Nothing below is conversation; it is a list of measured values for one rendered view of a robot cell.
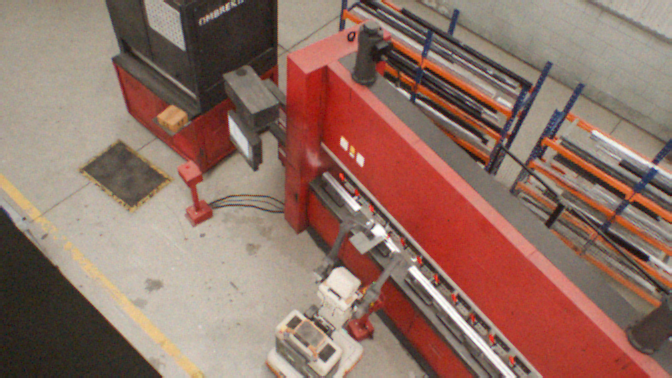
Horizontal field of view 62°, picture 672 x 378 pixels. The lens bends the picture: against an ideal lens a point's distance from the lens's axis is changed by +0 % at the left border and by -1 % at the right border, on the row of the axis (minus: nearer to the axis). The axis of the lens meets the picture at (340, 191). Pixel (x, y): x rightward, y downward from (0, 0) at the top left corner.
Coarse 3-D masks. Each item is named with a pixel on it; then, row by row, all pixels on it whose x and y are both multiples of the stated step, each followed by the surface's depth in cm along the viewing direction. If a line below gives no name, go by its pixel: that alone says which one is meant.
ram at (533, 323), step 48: (336, 96) 439; (336, 144) 478; (384, 144) 416; (384, 192) 450; (432, 192) 394; (432, 240) 425; (480, 240) 375; (480, 288) 403; (528, 288) 358; (528, 336) 383; (576, 336) 342
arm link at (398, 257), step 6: (396, 252) 442; (396, 258) 439; (402, 258) 439; (390, 264) 438; (396, 264) 438; (390, 270) 437; (384, 276) 436; (378, 282) 435; (378, 288) 433; (378, 294) 433; (372, 300) 431
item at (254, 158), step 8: (232, 112) 482; (240, 112) 487; (240, 120) 479; (240, 128) 473; (248, 128) 477; (232, 136) 504; (248, 136) 468; (256, 136) 473; (248, 144) 470; (256, 144) 465; (240, 152) 502; (248, 152) 481; (256, 152) 473; (248, 160) 491; (256, 160) 481; (256, 168) 490
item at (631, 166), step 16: (560, 144) 520; (576, 144) 513; (608, 144) 520; (592, 160) 508; (608, 160) 508; (624, 160) 508; (640, 160) 511; (624, 176) 496; (640, 176) 500; (656, 176) 507; (640, 192) 494; (656, 192) 488
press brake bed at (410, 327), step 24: (312, 192) 542; (312, 216) 571; (360, 264) 529; (384, 288) 511; (384, 312) 552; (408, 312) 493; (408, 336) 521; (432, 336) 477; (432, 360) 500; (456, 360) 462
